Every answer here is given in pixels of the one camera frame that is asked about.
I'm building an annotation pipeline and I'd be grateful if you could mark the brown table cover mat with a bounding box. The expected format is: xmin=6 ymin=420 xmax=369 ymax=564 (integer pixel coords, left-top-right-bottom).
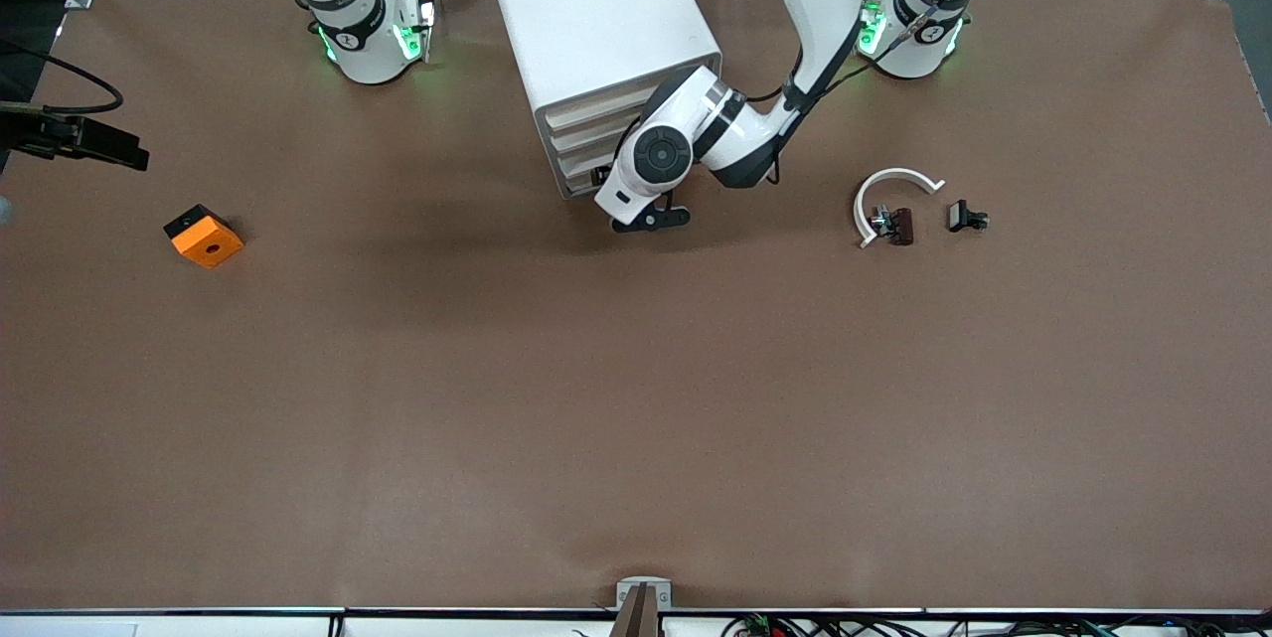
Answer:
xmin=0 ymin=0 xmax=1272 ymax=613

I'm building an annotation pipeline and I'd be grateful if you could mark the white curved plastic piece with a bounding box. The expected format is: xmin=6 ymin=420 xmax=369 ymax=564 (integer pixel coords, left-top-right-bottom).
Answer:
xmin=854 ymin=167 xmax=947 ymax=249

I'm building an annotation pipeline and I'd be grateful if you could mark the brown electrical part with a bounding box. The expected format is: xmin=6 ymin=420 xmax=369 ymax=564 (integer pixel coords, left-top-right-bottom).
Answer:
xmin=871 ymin=205 xmax=915 ymax=247

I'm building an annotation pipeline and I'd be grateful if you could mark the orange switch box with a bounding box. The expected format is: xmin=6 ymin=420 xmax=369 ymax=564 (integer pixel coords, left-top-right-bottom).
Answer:
xmin=163 ymin=204 xmax=245 ymax=270

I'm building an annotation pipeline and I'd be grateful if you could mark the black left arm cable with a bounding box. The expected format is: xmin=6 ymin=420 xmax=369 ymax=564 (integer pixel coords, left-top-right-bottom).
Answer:
xmin=740 ymin=0 xmax=985 ymax=106

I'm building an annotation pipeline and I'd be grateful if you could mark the grey metal bracket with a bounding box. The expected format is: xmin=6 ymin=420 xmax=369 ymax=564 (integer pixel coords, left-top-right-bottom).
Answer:
xmin=614 ymin=576 xmax=674 ymax=637

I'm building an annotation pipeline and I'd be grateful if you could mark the black table edge rail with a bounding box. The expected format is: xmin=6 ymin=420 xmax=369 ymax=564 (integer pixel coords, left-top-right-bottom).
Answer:
xmin=0 ymin=605 xmax=1272 ymax=618

